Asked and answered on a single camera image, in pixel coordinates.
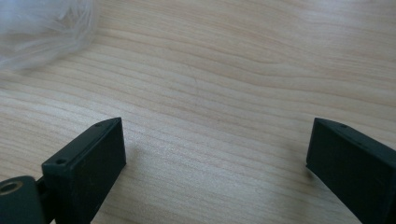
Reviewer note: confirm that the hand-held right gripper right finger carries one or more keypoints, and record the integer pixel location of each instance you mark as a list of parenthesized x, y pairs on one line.
[(355, 168)]

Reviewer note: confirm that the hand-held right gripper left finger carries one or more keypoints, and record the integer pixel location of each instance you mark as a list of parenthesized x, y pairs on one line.
[(87, 168)]

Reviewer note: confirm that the clear plastic bag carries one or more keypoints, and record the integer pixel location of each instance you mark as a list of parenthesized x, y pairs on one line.
[(37, 28)]

